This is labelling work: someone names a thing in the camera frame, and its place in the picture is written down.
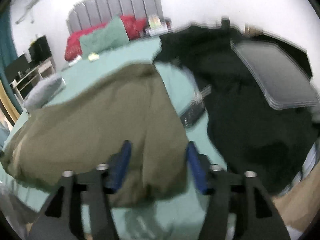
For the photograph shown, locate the folded grey garment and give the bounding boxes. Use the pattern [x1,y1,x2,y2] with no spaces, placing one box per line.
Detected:
[23,73,66,113]

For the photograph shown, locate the red pillow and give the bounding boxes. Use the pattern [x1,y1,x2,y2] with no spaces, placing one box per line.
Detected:
[65,15,147,62]

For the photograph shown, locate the black clothes pile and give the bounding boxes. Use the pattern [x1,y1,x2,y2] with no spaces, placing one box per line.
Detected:
[155,25,319,195]

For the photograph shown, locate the cluttered nightstand items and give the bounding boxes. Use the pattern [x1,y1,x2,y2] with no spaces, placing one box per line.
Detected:
[145,15,171,36]

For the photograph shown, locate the olive green jacket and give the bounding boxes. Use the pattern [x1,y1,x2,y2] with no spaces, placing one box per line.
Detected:
[1,63,188,207]

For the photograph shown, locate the beige wooden shelf desk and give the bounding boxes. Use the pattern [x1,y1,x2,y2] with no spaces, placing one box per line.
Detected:
[10,56,55,102]

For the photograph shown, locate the grey padded headboard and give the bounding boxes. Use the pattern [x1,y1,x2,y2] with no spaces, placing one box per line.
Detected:
[66,0,165,34]

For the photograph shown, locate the small yellow white object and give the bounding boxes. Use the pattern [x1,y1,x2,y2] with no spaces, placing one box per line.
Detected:
[88,53,100,62]

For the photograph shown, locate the black remote on bed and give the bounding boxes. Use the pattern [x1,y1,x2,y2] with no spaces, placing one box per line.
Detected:
[180,102,205,128]

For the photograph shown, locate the black monitor on shelf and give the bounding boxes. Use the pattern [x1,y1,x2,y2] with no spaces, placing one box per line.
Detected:
[29,35,52,63]

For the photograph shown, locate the green pillow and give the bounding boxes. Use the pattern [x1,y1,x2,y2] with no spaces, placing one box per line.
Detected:
[79,17,130,58]

